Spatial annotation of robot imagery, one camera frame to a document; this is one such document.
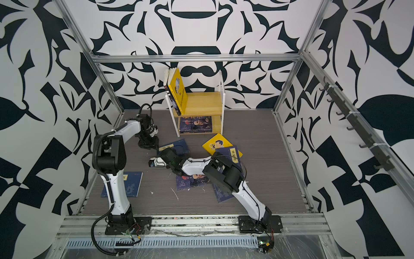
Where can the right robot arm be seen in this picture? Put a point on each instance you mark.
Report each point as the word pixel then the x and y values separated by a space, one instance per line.
pixel 221 171

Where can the wooden white-framed bookshelf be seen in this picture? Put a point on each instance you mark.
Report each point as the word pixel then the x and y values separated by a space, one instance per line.
pixel 203 104

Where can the small green-lit electronics box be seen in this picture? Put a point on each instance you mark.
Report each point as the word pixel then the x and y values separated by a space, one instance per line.
pixel 265 244

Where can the large yellow book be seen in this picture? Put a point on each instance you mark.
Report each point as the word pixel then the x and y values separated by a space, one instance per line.
pixel 177 90

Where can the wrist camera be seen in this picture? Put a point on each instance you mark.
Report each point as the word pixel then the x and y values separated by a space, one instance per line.
pixel 153 130
pixel 157 162

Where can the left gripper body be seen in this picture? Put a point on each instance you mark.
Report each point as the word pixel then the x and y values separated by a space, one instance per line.
pixel 149 141

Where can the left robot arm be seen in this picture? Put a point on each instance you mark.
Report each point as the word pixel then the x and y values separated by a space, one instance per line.
pixel 109 159

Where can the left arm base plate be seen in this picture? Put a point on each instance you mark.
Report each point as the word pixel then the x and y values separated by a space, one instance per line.
pixel 118 225

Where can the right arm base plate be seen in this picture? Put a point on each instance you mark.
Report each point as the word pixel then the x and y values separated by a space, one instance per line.
pixel 247 225

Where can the purple portrait book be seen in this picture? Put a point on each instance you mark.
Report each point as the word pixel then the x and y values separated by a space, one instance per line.
pixel 195 124
pixel 188 182

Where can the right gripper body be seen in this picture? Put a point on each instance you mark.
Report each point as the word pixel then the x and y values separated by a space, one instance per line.
pixel 174 168

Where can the blue book yellow label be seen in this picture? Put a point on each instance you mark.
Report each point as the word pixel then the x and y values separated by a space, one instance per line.
pixel 220 195
pixel 180 146
pixel 232 153

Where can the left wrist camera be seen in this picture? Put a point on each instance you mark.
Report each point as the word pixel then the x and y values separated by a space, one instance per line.
pixel 153 130

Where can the aluminium front rail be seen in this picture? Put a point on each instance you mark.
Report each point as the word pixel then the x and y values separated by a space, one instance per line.
pixel 189 231

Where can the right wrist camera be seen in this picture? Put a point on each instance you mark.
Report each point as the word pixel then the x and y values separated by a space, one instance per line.
pixel 157 162

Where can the blue book far left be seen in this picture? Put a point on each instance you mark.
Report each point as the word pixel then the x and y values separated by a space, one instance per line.
pixel 132 182

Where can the wall hook rail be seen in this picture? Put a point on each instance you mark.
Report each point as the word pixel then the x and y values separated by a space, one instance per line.
pixel 359 125

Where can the small yellow cartoon book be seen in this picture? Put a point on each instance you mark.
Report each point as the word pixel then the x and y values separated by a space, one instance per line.
pixel 218 141

